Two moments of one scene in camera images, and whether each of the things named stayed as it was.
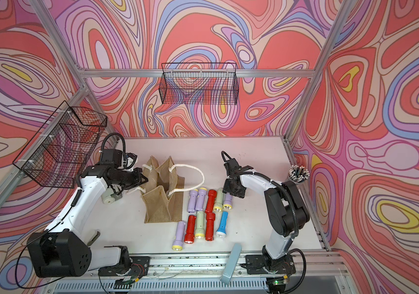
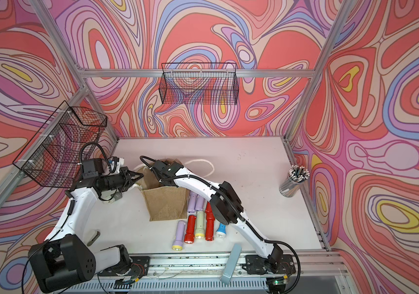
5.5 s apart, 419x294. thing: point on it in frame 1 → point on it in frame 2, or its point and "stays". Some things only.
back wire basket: x=199 y=83 stays
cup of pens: x=298 y=174 stays
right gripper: x=227 y=188 → x=165 y=184
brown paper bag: x=163 y=197 stays
